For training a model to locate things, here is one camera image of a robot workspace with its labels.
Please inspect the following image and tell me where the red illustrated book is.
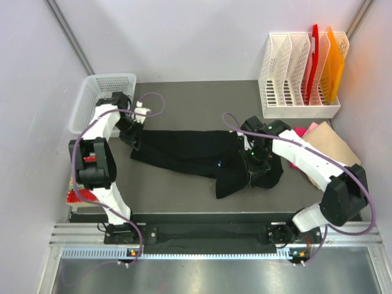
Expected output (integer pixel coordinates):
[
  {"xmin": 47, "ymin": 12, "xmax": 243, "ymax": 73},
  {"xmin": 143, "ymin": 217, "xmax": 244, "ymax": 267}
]
[{"xmin": 66, "ymin": 176, "xmax": 99, "ymax": 209}]

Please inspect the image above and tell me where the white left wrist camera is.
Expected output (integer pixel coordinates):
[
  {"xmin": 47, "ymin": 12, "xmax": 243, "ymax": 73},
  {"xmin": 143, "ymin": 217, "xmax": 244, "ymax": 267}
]
[{"xmin": 133, "ymin": 101, "xmax": 151, "ymax": 124}]

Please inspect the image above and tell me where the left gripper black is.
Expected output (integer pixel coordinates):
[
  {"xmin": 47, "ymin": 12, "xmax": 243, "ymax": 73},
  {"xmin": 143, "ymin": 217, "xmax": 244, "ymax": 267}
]
[{"xmin": 115, "ymin": 116, "xmax": 145, "ymax": 151}]

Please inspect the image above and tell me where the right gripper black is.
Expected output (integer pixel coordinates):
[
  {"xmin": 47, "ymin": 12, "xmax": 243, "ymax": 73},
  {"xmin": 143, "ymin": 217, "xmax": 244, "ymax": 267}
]
[{"xmin": 240, "ymin": 145, "xmax": 271, "ymax": 183}]

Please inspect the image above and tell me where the white file organizer rack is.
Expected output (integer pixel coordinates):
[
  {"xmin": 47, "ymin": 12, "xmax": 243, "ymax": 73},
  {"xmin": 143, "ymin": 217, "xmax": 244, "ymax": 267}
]
[{"xmin": 258, "ymin": 32, "xmax": 341, "ymax": 119}]

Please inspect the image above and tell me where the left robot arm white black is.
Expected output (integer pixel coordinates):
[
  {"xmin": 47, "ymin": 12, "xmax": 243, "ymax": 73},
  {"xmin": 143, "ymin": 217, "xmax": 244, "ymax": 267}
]
[{"xmin": 69, "ymin": 92, "xmax": 144, "ymax": 243}]

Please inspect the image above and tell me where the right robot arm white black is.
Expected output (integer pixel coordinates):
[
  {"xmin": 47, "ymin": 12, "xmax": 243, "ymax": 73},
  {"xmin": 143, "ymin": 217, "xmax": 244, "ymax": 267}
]
[{"xmin": 239, "ymin": 116, "xmax": 372, "ymax": 243}]

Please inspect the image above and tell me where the white slotted cable duct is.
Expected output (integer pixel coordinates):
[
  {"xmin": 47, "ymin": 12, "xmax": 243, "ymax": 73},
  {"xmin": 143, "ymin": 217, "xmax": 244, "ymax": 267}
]
[{"xmin": 61, "ymin": 247, "xmax": 307, "ymax": 261}]

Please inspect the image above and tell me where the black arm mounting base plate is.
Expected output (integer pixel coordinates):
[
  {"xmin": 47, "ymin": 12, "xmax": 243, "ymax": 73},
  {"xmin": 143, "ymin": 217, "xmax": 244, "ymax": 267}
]
[{"xmin": 103, "ymin": 222, "xmax": 323, "ymax": 246}]

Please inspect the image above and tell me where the white plastic mesh basket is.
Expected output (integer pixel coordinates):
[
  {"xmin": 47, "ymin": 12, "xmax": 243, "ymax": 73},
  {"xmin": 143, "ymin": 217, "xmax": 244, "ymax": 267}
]
[{"xmin": 69, "ymin": 72, "xmax": 137, "ymax": 135}]

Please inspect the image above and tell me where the black daisy print t shirt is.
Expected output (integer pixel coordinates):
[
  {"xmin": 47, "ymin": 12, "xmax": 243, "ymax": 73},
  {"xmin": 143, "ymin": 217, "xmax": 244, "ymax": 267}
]
[{"xmin": 130, "ymin": 130, "xmax": 283, "ymax": 199}]

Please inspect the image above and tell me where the red plastic folder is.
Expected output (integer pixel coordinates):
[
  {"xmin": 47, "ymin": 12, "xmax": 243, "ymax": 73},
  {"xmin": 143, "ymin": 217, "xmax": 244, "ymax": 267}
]
[{"xmin": 305, "ymin": 24, "xmax": 319, "ymax": 105}]

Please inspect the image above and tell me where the orange plastic folder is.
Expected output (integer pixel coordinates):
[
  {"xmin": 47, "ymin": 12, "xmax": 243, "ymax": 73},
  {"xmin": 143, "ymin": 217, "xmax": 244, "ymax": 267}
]
[{"xmin": 320, "ymin": 27, "xmax": 345, "ymax": 105}]

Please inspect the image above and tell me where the beige t shirt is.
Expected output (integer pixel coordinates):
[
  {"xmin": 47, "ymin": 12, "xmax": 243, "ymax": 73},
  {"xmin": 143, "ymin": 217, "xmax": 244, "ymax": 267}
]
[{"xmin": 301, "ymin": 121, "xmax": 362, "ymax": 190}]

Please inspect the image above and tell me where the pink t shirt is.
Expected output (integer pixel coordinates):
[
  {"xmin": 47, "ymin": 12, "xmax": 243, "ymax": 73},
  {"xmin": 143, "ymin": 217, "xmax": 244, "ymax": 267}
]
[{"xmin": 289, "ymin": 122, "xmax": 318, "ymax": 170}]

